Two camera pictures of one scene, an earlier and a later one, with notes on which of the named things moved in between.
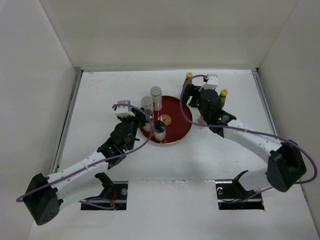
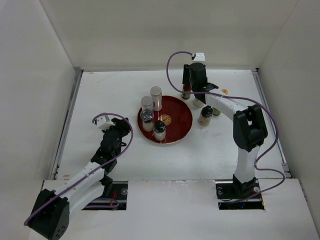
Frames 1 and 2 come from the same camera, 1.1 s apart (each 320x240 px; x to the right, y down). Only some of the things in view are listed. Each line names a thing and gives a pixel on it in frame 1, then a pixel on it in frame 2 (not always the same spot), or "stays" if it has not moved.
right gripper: [192, 90] → [186, 73]
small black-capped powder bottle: [159, 130] stays
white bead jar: [156, 93] stays
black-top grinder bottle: [149, 116] stays
